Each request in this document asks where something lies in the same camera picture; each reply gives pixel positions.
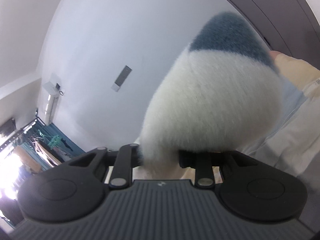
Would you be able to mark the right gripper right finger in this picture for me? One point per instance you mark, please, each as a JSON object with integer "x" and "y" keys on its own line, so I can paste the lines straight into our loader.
{"x": 247, "y": 187}

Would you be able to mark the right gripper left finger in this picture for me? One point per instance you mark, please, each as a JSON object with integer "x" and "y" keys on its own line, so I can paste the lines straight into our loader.
{"x": 77, "y": 187}

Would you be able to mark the cream navy striped fuzzy sweater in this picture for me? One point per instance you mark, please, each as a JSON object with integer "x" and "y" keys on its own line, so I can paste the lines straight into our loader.
{"x": 222, "y": 93}

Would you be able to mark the clothes rack with hanging garments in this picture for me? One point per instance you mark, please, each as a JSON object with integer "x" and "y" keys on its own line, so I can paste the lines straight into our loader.
{"x": 25, "y": 152}

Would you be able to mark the pastel patchwork quilt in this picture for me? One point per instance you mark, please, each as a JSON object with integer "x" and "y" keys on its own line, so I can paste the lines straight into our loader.
{"x": 292, "y": 145}

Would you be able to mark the cream pillow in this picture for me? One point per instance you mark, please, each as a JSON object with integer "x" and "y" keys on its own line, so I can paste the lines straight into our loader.
{"x": 297, "y": 71}

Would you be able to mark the dark grey wardrobe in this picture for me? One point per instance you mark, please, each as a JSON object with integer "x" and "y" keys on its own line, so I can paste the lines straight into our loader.
{"x": 287, "y": 26}

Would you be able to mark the white wall air conditioner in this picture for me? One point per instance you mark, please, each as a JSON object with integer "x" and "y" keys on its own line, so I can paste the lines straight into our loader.
{"x": 51, "y": 91}

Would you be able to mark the grey wall switch panel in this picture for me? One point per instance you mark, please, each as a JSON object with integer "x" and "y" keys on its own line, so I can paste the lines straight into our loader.
{"x": 121, "y": 78}

